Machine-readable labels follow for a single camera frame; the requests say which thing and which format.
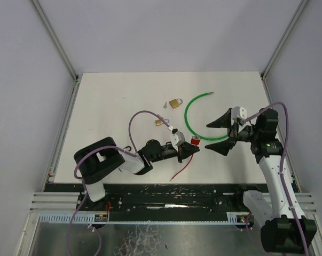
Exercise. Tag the small brass padlock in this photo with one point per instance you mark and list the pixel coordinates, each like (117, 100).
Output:
(160, 122)

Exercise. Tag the red cable lock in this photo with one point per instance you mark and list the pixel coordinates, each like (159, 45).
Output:
(195, 140)

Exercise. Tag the green cable lock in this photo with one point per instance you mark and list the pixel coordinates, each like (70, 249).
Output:
(222, 138)

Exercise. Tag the large brass padlock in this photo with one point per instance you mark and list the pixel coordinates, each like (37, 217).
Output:
(175, 103)

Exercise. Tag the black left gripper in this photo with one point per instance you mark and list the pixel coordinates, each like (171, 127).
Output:
(180, 152)

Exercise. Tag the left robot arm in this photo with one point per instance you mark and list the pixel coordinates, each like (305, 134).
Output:
(98, 160)

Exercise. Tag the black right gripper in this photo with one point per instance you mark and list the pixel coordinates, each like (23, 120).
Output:
(234, 132)

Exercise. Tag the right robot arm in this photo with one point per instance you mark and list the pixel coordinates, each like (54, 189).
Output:
(284, 226)

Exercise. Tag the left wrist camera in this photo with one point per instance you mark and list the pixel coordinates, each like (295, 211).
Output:
(177, 138)

